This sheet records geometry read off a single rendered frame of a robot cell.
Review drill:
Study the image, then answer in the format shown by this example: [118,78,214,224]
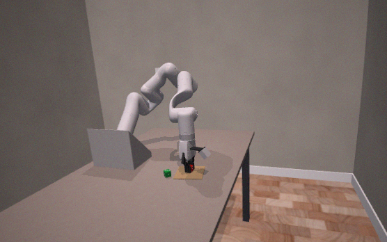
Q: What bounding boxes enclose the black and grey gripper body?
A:
[179,138,196,161]

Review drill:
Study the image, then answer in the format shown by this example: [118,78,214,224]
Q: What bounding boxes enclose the tan flat mat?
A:
[173,166,205,179]

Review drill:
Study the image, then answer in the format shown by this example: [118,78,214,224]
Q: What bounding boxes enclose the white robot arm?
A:
[117,63,198,140]

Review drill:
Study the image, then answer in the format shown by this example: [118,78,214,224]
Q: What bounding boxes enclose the green die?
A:
[164,169,171,178]

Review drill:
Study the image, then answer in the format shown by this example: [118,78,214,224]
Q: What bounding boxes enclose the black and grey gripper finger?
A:
[189,156,195,169]
[181,153,191,173]

